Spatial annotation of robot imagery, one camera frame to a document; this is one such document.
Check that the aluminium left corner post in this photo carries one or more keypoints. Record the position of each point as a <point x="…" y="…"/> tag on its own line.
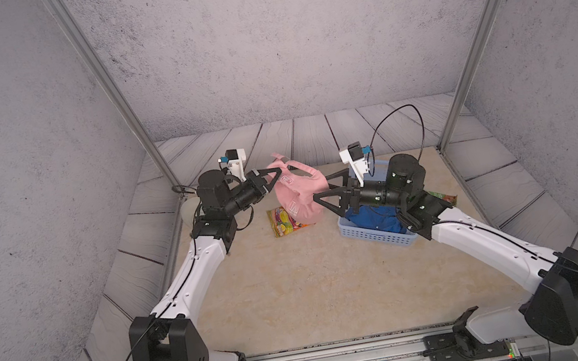
<point x="88" y="55"/>

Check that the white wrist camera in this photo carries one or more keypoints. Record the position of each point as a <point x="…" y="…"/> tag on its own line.
<point x="233" y="162"/>
<point x="359" y="160"/>

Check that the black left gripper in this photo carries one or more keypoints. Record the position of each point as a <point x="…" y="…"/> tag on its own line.
<point x="258" y="188"/>

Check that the aluminium corner post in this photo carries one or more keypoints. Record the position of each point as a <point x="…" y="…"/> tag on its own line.
<point x="474" y="57"/>
<point x="88" y="55"/>

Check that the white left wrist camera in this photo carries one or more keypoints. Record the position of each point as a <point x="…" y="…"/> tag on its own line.
<point x="233" y="162"/>

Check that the Fox's fruit candy bag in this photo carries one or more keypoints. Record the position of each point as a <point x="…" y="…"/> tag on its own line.
<point x="282" y="223"/>

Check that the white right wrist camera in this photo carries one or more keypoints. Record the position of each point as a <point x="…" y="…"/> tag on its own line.
<point x="359" y="160"/>

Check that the blue baseball cap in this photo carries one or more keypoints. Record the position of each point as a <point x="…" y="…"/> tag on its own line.
<point x="376" y="218"/>

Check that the pink baseball cap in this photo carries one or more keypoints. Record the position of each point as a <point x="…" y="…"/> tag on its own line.
<point x="295" y="190"/>

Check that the green corn chips bag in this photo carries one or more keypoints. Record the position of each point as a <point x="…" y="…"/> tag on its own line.
<point x="451" y="199"/>

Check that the aluminium right corner post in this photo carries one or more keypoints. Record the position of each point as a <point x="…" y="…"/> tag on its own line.
<point x="474" y="57"/>

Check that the light blue plastic basket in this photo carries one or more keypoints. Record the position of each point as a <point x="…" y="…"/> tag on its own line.
<point x="398" y="179"/>

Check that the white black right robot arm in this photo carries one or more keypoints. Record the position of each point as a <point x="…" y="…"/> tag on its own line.
<point x="549" y="277"/>

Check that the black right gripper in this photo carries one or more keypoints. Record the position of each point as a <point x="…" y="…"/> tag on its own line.
<point x="338" y="192"/>

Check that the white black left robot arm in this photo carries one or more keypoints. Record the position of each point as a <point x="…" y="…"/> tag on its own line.
<point x="169" y="332"/>

